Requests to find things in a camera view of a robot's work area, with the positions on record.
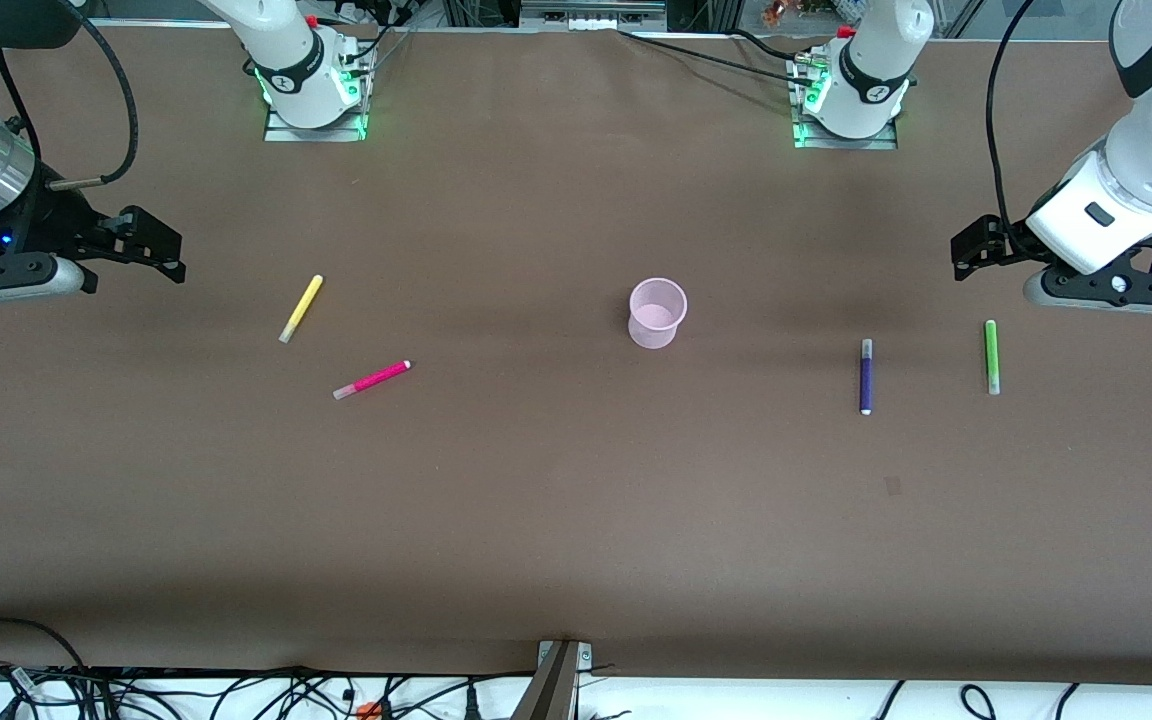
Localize pink highlighter pen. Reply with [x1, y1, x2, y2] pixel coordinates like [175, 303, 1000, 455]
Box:
[332, 359, 413, 402]

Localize pink cup pen holder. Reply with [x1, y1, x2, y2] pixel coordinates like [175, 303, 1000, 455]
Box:
[628, 277, 689, 351]

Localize yellow highlighter pen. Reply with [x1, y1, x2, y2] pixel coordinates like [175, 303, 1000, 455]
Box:
[278, 274, 325, 345]

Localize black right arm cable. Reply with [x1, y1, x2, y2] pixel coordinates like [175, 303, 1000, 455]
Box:
[0, 0, 141, 192]

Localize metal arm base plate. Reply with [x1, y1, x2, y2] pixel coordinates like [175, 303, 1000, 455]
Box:
[263, 105, 370, 143]
[793, 118, 900, 152]

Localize black cable on table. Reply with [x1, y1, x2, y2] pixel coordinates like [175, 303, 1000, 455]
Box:
[728, 27, 817, 67]
[616, 28, 817, 87]

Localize black cable loop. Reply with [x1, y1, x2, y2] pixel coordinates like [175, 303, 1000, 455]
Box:
[0, 616, 89, 693]

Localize tangled black cables bundle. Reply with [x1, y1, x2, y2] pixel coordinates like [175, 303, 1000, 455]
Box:
[0, 660, 537, 720]

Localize aluminium frame rail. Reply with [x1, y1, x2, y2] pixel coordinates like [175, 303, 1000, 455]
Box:
[519, 0, 669, 32]

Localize metal table edge bracket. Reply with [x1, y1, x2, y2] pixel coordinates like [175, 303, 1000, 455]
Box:
[513, 639, 595, 720]

